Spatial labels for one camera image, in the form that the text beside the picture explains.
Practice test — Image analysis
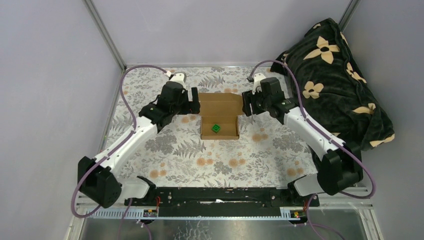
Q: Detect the brown cardboard box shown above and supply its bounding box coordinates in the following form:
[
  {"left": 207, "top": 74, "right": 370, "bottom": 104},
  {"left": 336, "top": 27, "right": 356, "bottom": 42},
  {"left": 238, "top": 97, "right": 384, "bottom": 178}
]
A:
[{"left": 198, "top": 93, "right": 244, "bottom": 140}]

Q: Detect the small green cube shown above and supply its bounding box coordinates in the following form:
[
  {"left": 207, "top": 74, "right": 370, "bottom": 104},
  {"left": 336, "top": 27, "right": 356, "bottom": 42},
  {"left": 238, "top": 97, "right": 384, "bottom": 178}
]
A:
[{"left": 211, "top": 124, "right": 221, "bottom": 133}]

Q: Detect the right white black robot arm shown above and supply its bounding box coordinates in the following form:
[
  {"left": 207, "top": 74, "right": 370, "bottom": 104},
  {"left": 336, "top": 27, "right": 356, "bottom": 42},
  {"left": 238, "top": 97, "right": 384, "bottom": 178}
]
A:
[{"left": 242, "top": 73, "right": 364, "bottom": 206}]

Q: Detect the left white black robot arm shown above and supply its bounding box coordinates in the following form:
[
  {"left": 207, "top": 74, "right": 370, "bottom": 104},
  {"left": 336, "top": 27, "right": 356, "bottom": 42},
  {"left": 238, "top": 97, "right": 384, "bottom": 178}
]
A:
[{"left": 77, "top": 80, "right": 200, "bottom": 209}]

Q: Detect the floral patterned table mat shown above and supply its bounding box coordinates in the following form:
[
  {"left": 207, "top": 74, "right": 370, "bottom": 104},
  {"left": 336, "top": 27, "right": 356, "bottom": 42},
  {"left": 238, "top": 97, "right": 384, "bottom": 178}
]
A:
[{"left": 104, "top": 67, "right": 317, "bottom": 187}]

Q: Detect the black floral blanket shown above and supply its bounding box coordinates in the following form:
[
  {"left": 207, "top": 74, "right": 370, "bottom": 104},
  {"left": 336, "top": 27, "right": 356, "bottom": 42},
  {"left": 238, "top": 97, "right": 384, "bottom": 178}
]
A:
[{"left": 270, "top": 18, "right": 395, "bottom": 151}]

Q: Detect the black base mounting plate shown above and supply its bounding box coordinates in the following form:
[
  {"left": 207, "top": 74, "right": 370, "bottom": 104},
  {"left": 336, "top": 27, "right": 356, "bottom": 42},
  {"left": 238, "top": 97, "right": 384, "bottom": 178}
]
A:
[{"left": 124, "top": 186, "right": 320, "bottom": 218}]

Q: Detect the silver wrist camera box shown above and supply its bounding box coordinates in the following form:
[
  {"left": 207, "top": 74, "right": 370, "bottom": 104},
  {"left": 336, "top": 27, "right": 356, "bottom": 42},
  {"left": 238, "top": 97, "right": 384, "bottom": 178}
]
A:
[{"left": 252, "top": 73, "right": 266, "bottom": 95}]

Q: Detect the aluminium frame rail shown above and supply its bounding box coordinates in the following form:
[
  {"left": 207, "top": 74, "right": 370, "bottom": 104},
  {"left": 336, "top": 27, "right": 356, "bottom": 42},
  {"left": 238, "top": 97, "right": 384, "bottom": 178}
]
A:
[{"left": 75, "top": 187, "right": 371, "bottom": 208}]

